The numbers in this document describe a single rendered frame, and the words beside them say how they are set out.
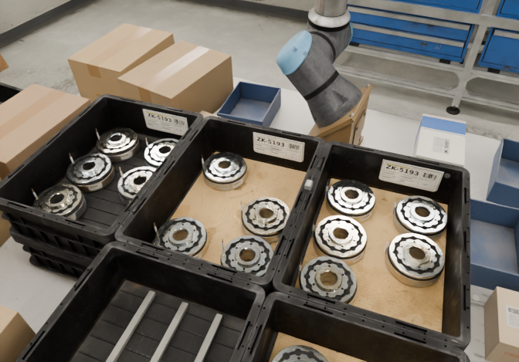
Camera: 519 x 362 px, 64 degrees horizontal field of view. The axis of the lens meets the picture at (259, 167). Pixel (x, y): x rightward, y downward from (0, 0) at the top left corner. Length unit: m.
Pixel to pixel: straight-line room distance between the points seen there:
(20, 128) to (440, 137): 1.13
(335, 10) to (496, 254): 0.72
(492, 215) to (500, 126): 1.71
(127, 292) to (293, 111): 0.85
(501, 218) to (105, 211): 0.94
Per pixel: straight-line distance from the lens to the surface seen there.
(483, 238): 1.16
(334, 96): 1.14
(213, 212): 0.93
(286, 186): 0.98
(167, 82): 1.32
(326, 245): 0.84
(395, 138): 1.37
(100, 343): 0.82
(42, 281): 1.10
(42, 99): 1.38
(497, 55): 2.70
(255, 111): 1.43
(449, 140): 1.26
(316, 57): 1.13
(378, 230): 0.92
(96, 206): 1.01
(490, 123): 2.86
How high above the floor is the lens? 1.52
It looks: 43 degrees down
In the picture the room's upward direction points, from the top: 1 degrees counter-clockwise
